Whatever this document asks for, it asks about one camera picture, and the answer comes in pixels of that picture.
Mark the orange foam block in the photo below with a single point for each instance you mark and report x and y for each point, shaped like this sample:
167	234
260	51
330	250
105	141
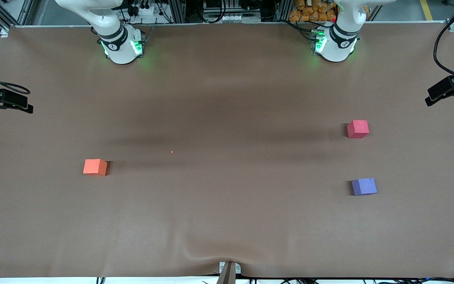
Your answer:
94	167

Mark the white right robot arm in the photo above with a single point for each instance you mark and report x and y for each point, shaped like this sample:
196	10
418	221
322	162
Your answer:
120	51

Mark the red foam block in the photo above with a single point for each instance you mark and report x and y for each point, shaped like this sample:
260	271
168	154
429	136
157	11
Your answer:
358	129

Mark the purple foam block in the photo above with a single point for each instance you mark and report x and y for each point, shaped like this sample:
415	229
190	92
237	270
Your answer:
364	186

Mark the pile of orange bags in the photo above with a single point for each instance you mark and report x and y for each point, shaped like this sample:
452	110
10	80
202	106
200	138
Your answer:
313	11

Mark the white power strip with plugs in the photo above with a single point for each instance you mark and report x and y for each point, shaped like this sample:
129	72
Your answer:
142	10

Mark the small white terminal strip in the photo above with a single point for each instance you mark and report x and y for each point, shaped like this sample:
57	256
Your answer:
231	18

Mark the brown table cloth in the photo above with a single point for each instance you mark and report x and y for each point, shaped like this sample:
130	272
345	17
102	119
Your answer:
227	213

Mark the aluminium frame post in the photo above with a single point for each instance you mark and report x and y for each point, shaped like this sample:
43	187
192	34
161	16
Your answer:
177	11

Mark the metal clamp bracket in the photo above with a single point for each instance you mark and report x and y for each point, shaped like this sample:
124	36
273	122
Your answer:
229	271

